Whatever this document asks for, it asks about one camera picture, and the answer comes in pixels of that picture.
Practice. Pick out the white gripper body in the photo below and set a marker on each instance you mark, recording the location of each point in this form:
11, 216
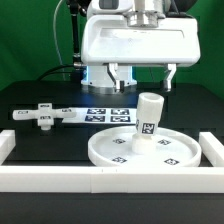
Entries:
108, 39

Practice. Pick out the white round table top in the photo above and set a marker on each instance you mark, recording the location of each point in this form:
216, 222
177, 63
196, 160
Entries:
113, 147

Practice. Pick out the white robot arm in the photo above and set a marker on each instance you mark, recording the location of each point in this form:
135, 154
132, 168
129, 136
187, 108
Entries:
138, 13

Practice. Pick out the black camera stand pole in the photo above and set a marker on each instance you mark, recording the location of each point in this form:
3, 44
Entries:
77, 7

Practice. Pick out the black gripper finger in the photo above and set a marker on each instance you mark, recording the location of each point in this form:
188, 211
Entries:
112, 72
170, 71

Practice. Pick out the white marker sheet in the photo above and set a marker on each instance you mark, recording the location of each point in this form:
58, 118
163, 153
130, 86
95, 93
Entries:
102, 116

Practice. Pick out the white left fence bar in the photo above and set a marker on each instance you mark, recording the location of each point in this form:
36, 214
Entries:
7, 144

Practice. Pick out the white right fence bar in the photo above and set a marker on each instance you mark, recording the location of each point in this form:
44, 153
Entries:
212, 148

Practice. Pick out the white cross table base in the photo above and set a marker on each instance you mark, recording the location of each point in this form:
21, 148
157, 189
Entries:
45, 115

